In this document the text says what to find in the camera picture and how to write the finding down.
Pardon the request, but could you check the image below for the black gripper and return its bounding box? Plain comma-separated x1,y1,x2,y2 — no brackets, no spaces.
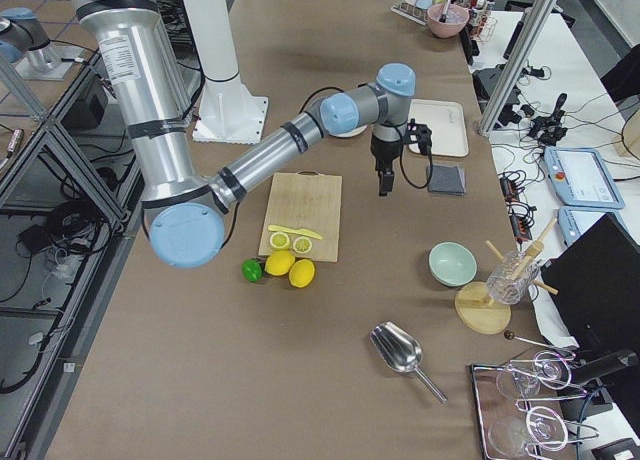
370,124,403,197

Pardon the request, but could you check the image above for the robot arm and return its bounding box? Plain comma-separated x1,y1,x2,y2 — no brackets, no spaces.
72,0,416,268

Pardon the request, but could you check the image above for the beige rectangular tray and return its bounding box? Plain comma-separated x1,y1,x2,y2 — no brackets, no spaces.
409,99,469,158

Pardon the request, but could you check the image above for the round beige plate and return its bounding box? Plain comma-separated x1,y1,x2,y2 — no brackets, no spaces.
331,125,367,139

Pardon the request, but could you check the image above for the dark grey folded cloth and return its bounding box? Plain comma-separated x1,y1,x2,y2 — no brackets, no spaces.
428,164,466,196

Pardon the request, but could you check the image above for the wooden cutting board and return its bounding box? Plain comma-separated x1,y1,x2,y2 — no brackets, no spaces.
258,173,342,262

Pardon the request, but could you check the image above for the yellow plastic knife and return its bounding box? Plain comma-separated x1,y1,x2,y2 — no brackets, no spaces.
267,224,323,240

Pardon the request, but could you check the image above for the mint green bowl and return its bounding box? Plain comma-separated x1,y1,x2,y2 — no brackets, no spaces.
428,242,477,287

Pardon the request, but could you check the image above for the lemon half slice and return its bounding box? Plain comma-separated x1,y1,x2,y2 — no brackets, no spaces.
269,231,291,250
292,236,313,255

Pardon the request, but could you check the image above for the whole yellow lemon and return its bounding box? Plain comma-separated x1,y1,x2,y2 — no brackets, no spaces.
288,259,316,288
265,250,296,276

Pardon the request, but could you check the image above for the black device case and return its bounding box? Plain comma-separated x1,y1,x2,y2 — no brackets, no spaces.
472,67,521,127

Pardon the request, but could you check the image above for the wooden mug tree stand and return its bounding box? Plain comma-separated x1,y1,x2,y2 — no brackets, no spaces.
455,218,558,334

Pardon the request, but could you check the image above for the clear glass on stand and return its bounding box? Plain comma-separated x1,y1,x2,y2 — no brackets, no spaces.
486,251,540,305

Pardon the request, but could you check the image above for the green lime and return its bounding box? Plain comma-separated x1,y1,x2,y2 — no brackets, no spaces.
241,258,264,283

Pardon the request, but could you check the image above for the metal scoop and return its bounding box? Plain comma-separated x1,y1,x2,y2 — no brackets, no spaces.
370,321,448,404

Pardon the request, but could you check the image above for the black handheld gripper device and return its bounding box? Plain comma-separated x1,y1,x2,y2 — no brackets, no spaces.
527,93,567,146

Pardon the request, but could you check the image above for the metal muddler with black tip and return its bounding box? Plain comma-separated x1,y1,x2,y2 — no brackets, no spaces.
439,0,452,23

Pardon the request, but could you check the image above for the pink bowl with ice cubes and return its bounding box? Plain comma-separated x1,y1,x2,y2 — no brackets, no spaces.
427,4,469,38

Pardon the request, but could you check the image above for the black laptop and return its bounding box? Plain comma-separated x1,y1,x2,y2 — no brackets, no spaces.
542,213,639,353

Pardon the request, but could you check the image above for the white wire cup rack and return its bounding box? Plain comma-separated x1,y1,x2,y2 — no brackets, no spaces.
391,2,427,26

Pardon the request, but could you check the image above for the white camera post with base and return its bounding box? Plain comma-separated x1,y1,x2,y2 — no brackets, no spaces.
183,0,268,144

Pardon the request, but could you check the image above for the aluminium frame post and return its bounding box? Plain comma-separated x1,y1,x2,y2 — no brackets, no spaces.
478,0,557,138

